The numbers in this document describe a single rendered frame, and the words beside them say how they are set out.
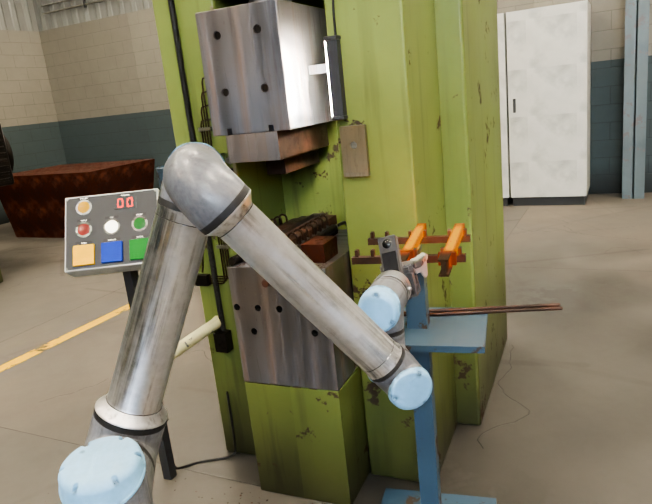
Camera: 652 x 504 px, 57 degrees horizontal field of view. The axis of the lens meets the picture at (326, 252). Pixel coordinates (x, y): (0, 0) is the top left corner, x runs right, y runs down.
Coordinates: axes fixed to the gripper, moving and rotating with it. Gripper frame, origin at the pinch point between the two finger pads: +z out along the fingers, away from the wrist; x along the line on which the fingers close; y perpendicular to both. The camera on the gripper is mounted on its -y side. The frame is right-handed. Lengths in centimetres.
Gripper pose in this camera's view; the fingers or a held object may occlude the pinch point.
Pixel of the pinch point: (407, 256)
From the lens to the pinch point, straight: 161.7
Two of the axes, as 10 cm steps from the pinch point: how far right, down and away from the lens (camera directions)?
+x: 9.1, -1.9, -3.7
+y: 2.7, 9.5, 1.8
